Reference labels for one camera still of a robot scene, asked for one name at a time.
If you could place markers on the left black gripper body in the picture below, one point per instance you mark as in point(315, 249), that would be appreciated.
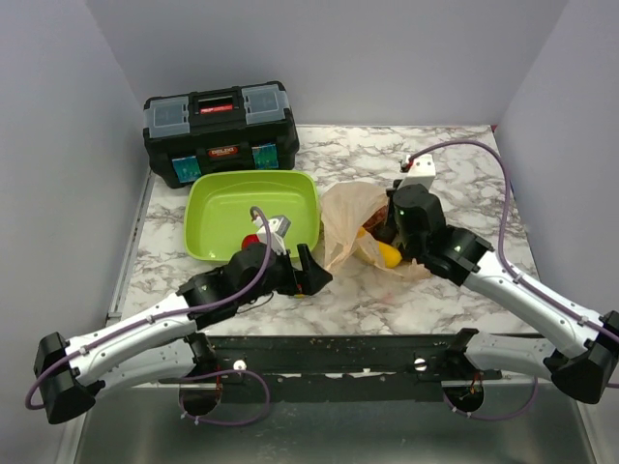
point(282, 277)

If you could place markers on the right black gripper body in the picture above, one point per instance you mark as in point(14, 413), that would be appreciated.
point(409, 246)

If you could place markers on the yellow fake mango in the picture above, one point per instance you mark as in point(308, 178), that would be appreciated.
point(376, 253)

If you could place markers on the translucent orange plastic bag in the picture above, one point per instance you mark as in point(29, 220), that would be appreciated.
point(345, 207)

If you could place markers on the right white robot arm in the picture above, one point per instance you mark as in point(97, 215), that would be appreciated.
point(577, 350)

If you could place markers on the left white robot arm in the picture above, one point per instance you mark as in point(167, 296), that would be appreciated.
point(69, 372)

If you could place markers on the red fake pomegranate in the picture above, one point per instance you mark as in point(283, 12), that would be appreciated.
point(250, 240)

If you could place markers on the green plastic basin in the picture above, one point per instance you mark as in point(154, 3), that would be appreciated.
point(218, 218)

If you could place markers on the black plastic toolbox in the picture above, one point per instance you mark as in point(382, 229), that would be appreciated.
point(237, 128)

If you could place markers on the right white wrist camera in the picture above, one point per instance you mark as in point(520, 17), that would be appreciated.
point(418, 171)

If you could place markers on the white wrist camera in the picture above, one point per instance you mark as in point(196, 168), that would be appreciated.
point(418, 171)
point(278, 227)

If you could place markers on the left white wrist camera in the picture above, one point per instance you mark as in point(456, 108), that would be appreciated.
point(278, 227)

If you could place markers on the black metal base rail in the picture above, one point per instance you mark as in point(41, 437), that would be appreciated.
point(246, 369)

